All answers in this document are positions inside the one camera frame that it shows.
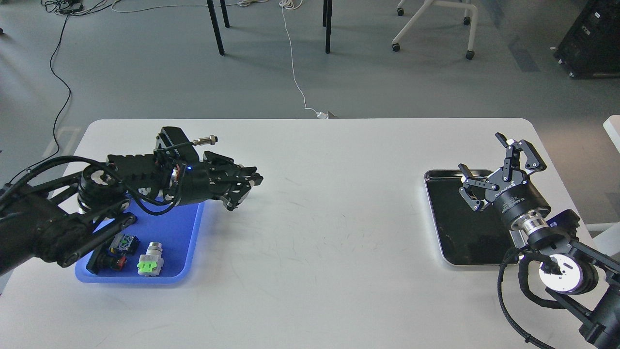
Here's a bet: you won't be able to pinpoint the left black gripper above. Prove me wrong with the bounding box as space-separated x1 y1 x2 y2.
177 152 264 211

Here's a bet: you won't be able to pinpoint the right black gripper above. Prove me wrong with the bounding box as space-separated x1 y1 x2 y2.
458 132 551 230

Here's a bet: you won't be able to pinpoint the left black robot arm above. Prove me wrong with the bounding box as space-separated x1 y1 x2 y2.
1 126 264 275

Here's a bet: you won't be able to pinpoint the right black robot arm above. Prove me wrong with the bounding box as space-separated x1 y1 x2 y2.
459 133 620 349

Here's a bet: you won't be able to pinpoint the blue plastic tray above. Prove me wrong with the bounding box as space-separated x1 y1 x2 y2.
75 201 204 285

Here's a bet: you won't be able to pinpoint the silver metal tray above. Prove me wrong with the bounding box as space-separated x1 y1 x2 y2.
424 169 525 267

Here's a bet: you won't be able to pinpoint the silver green push button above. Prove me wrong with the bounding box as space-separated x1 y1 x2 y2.
137 241 165 277

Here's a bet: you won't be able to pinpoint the white rolling chair base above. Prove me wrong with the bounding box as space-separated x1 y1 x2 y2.
392 0 479 60

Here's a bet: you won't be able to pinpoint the black equipment case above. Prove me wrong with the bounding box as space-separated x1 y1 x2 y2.
554 0 620 79

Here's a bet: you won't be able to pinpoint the red emergency stop button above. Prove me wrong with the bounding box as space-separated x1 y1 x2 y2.
86 233 140 275

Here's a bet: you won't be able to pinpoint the black table legs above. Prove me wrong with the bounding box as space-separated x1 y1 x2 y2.
207 0 334 55

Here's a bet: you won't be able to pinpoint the white cable on floor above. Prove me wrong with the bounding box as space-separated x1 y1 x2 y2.
111 0 323 117

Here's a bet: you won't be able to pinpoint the black cable on floor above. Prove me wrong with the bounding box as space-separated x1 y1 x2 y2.
0 0 114 185

